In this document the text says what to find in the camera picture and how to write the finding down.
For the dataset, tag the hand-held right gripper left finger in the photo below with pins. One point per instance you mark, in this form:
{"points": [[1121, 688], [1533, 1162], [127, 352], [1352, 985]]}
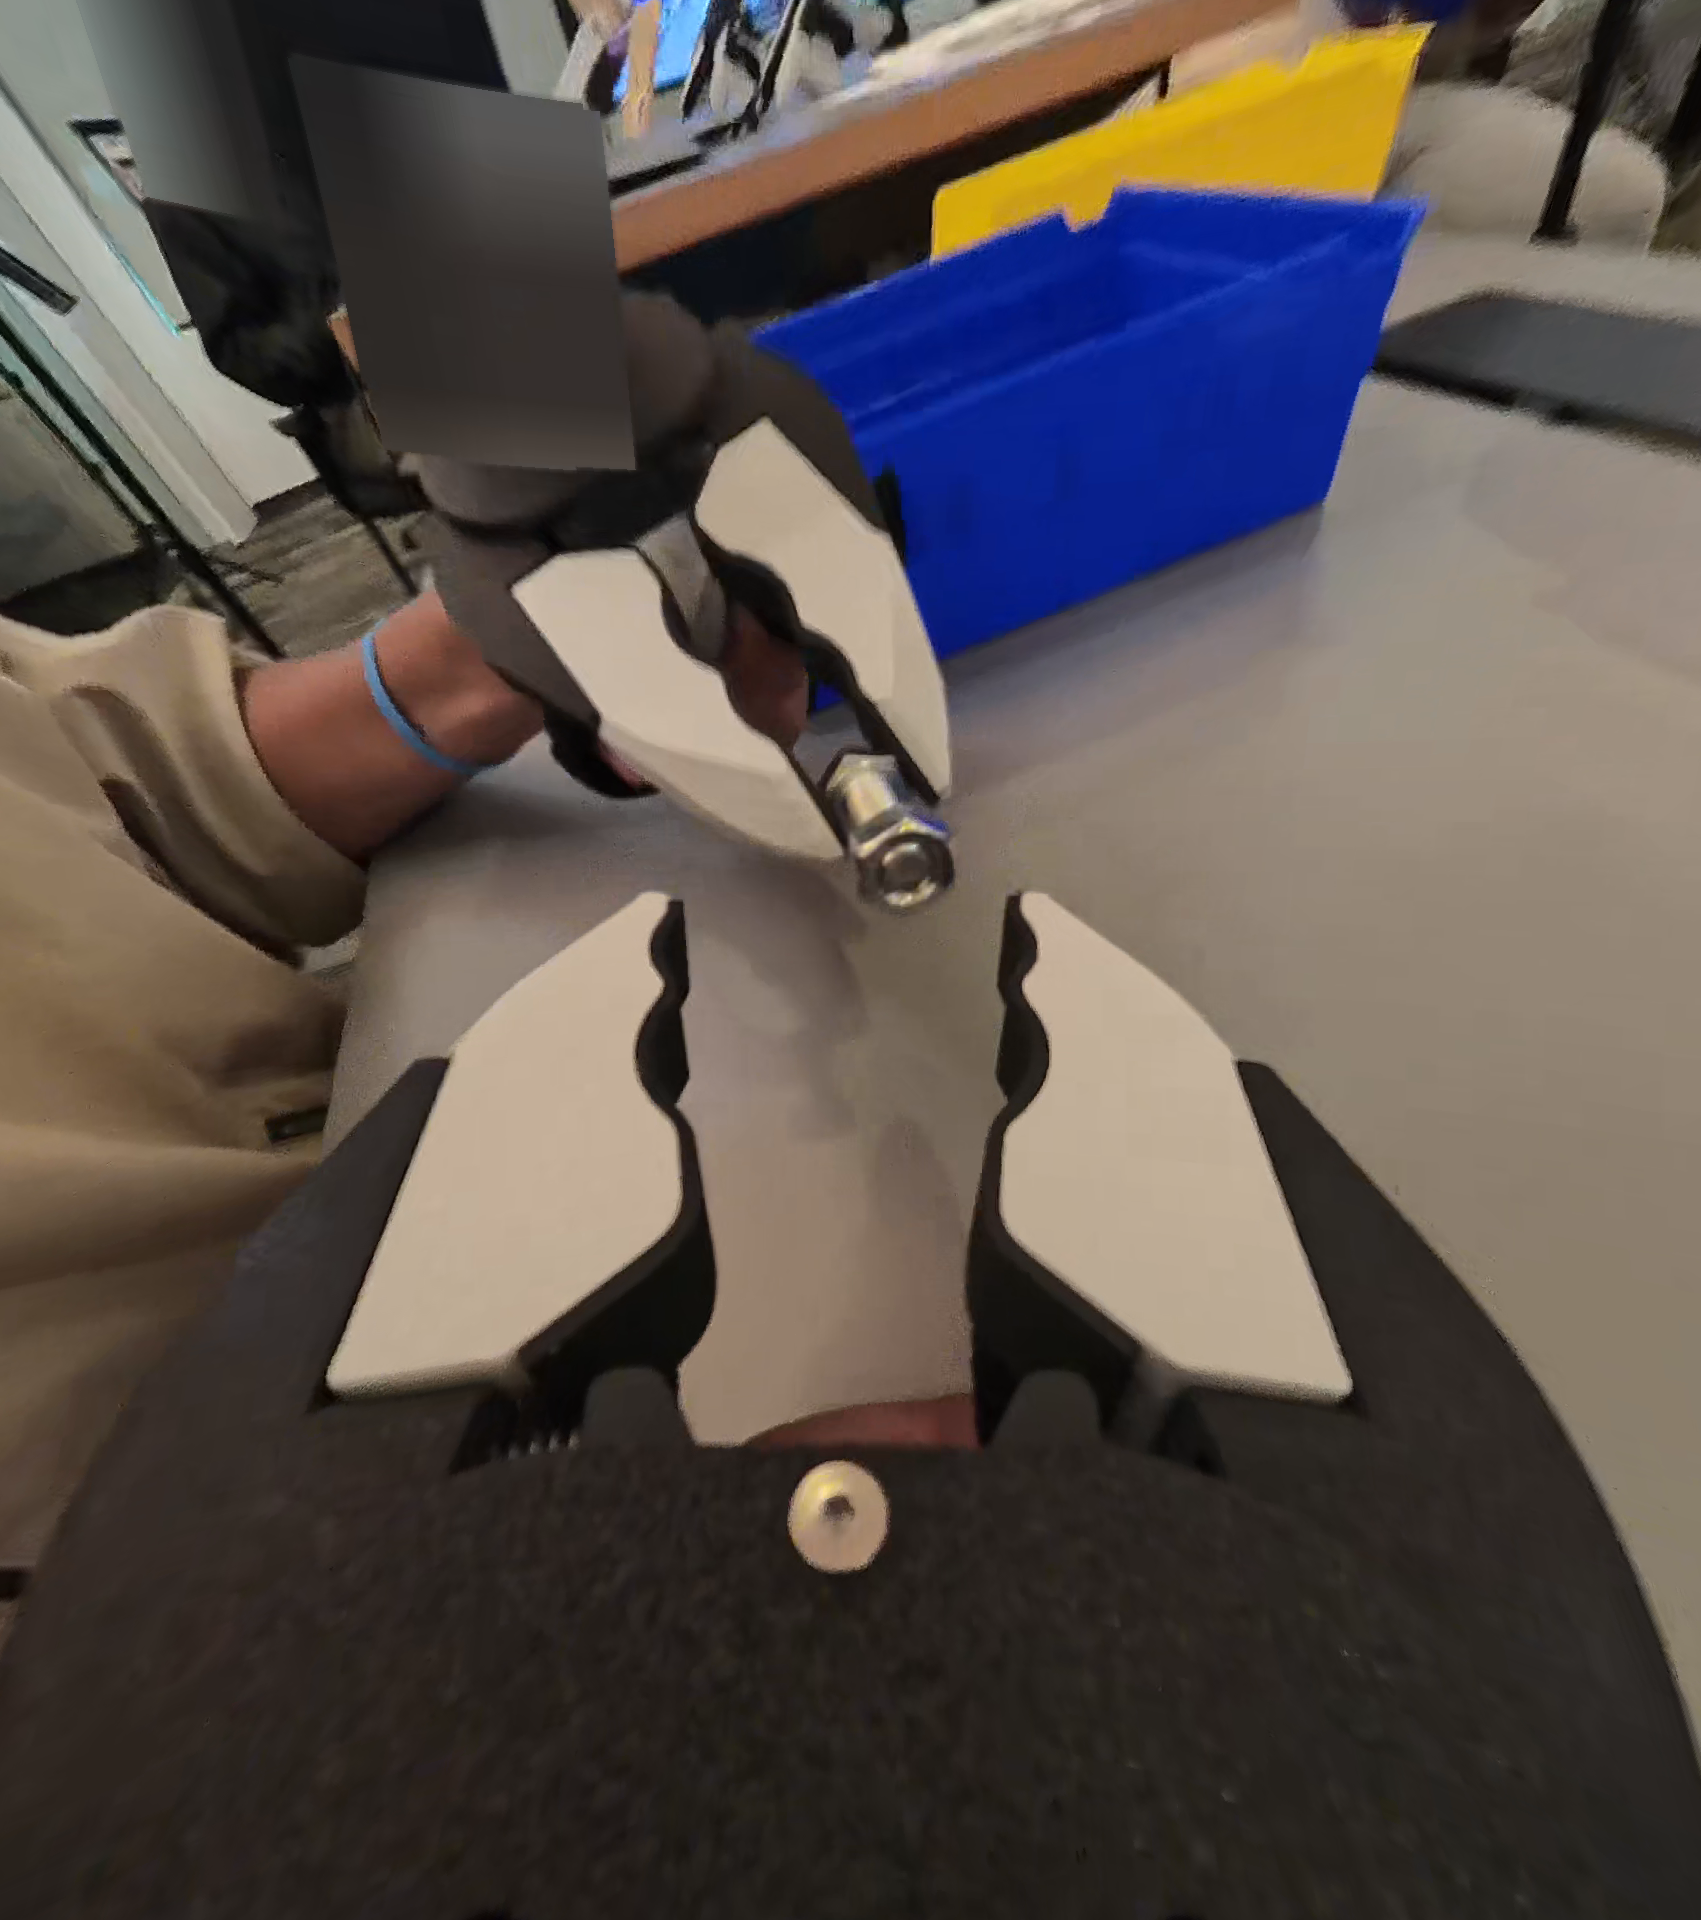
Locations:
{"points": [[535, 1201]]}

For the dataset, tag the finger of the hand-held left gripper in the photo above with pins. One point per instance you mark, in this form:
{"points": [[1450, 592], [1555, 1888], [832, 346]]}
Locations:
{"points": [[834, 571], [641, 674]]}

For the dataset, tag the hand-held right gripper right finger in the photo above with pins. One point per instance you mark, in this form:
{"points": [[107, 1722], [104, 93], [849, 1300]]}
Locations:
{"points": [[1151, 1201]]}

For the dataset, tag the steel hex bolt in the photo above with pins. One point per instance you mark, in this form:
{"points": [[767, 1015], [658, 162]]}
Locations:
{"points": [[865, 788]]}

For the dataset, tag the blue storage bin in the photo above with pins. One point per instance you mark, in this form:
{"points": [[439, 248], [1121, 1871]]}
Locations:
{"points": [[1165, 450]]}

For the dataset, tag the person's left forearm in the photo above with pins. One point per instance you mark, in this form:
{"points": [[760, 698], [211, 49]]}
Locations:
{"points": [[310, 750]]}

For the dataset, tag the person's left hand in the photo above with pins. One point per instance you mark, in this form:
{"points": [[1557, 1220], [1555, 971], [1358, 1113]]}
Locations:
{"points": [[483, 698]]}

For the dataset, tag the blue wristband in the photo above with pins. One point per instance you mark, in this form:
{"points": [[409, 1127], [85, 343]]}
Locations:
{"points": [[373, 691]]}

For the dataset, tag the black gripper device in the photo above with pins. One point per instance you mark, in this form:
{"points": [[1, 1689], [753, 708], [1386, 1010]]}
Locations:
{"points": [[744, 52]]}

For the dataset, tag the yellow storage bin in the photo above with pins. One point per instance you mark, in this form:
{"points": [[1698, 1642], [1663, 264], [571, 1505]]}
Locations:
{"points": [[1238, 134]]}

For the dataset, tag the black office chair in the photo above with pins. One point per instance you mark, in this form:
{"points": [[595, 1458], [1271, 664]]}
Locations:
{"points": [[234, 315]]}

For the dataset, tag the black white marker tag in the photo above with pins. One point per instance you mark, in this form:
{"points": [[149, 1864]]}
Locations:
{"points": [[109, 159]]}

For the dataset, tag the grey wood-edged table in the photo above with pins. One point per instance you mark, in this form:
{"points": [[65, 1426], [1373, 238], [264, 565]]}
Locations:
{"points": [[1539, 263]]}

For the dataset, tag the black table panel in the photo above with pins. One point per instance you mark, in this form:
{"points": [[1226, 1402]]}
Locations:
{"points": [[1585, 369]]}

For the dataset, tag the tall marker sign stand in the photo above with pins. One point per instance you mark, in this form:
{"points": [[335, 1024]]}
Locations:
{"points": [[1577, 134]]}

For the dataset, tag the wall television screen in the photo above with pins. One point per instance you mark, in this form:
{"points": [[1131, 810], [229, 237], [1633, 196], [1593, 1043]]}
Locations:
{"points": [[654, 45]]}

